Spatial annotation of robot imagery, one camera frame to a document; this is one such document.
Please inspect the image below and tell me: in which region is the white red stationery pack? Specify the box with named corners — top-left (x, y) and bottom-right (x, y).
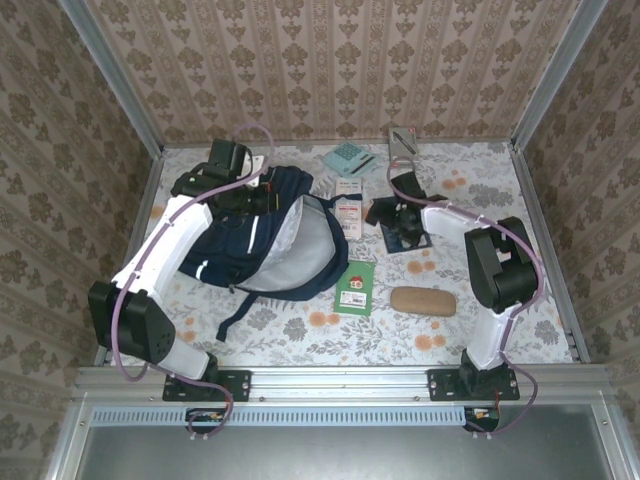
top-left (333, 175), bottom-right (365, 240)

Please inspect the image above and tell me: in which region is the navy blue backpack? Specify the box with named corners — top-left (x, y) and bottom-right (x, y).
top-left (177, 164), bottom-right (350, 343)

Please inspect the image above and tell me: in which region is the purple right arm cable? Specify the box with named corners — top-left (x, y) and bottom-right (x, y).
top-left (387, 157), bottom-right (546, 441)

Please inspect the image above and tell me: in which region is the grey pen box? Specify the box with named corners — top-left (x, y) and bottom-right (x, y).
top-left (387, 126), bottom-right (422, 162)

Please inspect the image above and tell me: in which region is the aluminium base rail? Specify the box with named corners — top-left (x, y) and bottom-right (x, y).
top-left (74, 363), bottom-right (619, 402)

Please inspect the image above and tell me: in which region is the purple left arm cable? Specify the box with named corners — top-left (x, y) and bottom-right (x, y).
top-left (110, 123), bottom-right (275, 444)

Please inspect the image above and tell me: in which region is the aluminium frame post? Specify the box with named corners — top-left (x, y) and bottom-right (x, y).
top-left (58, 0), bottom-right (166, 156)
top-left (509, 0), bottom-right (610, 151)

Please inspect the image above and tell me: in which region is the grey metal sheet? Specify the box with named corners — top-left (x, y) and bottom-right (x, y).
top-left (74, 404), bottom-right (617, 480)

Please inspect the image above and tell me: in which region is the brown glasses case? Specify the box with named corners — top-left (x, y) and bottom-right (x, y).
top-left (389, 286), bottom-right (457, 318)

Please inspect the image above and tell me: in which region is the slotted grey cable duct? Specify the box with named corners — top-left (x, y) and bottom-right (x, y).
top-left (92, 405), bottom-right (474, 427)

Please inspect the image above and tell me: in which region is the green notebook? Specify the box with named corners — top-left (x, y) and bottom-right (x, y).
top-left (332, 259), bottom-right (376, 317)

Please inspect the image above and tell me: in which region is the floral tablecloth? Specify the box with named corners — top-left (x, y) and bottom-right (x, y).
top-left (107, 142), bottom-right (576, 366)

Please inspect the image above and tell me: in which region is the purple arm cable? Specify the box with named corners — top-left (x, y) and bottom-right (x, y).
top-left (110, 123), bottom-right (275, 444)
top-left (387, 157), bottom-right (546, 441)

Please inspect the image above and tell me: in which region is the teal calculator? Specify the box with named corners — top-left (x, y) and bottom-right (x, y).
top-left (321, 141), bottom-right (377, 177)

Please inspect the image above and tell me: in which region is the blue notebook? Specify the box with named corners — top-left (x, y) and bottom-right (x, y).
top-left (380, 219), bottom-right (434, 255)

